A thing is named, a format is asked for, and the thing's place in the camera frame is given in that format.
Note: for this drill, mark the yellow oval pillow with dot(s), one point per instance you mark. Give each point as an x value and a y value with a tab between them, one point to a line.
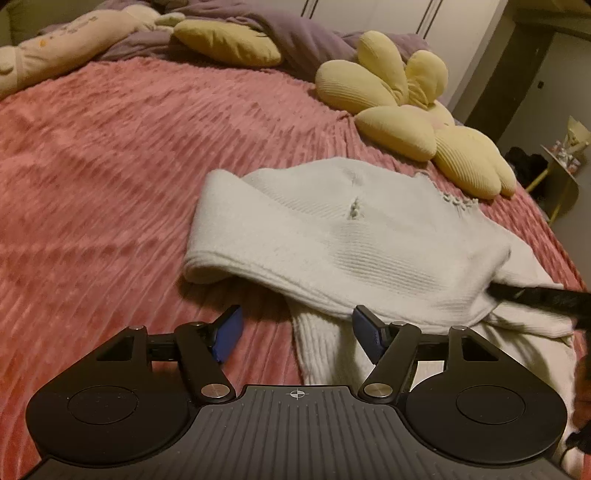
226	41

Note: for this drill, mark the yellow flower-shaped pillow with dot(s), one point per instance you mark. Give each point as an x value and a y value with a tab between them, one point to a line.
406	115

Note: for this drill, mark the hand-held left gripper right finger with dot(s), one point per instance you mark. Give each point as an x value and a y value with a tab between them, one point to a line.
367	334

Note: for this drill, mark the dark cloth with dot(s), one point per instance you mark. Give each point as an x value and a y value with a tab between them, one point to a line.
526	166

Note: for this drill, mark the long beige plush toy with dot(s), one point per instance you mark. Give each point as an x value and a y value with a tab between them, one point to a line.
60	41

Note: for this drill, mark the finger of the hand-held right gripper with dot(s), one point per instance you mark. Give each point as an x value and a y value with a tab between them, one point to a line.
540	297

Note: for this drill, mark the pink ribbed blanket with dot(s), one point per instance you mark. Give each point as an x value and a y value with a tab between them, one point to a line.
115	184

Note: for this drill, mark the purple duvet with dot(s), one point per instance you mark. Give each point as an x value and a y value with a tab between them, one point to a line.
295	41

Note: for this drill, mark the yellow-legged side table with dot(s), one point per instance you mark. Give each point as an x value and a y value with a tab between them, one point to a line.
561	180

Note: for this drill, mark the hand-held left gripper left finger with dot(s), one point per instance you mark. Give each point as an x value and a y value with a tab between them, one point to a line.
227	334

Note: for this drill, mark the white wardrobe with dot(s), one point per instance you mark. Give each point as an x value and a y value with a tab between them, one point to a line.
401	16

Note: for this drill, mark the white knit sweater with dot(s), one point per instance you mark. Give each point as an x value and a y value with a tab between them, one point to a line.
360	244

